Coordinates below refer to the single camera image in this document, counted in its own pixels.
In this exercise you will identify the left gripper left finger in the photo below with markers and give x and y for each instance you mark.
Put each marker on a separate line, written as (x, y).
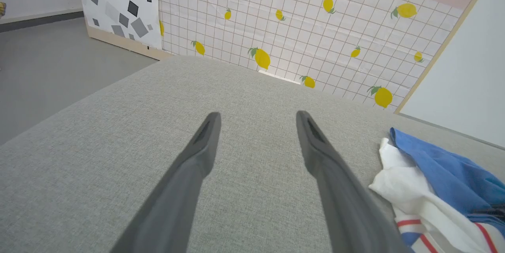
(185, 190)

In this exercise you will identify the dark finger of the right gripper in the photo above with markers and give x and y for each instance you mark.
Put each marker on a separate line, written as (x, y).
(493, 210)

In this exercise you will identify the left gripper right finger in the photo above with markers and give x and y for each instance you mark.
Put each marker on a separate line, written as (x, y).
(339, 197)

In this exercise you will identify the blue and white shorts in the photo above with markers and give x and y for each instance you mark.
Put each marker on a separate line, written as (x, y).
(446, 166)

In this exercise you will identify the plain white panel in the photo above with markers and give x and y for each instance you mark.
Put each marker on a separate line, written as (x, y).
(465, 79)

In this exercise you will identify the lemon print grid panel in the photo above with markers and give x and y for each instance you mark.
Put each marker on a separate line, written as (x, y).
(300, 28)

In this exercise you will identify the grey terrazzo print panel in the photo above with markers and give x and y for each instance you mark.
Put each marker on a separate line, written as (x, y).
(114, 0)

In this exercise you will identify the yellow object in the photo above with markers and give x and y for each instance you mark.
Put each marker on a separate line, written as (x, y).
(2, 9)

